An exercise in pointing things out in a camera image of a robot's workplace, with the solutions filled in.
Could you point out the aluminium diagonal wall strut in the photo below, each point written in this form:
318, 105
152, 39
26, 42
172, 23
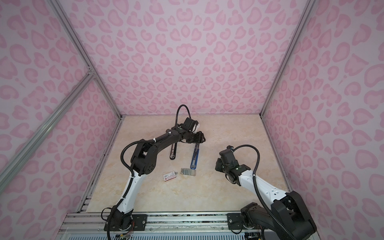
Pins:
19, 160

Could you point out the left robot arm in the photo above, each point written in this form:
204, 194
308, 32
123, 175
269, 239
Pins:
140, 158

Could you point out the aluminium front rail frame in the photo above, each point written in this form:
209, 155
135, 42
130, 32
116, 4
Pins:
163, 226

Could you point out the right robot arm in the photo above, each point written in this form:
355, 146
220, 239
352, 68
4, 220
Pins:
284, 213

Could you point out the silver staple strips tray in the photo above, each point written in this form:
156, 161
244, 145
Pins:
188, 172

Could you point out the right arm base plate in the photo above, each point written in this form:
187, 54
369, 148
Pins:
236, 221

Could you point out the red white staple box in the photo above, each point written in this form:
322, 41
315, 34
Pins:
169, 176

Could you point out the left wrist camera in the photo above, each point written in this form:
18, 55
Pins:
190, 125

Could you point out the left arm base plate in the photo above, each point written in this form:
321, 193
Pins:
128, 222

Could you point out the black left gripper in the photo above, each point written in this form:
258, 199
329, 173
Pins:
200, 139

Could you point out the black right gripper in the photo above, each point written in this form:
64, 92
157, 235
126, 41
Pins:
218, 163

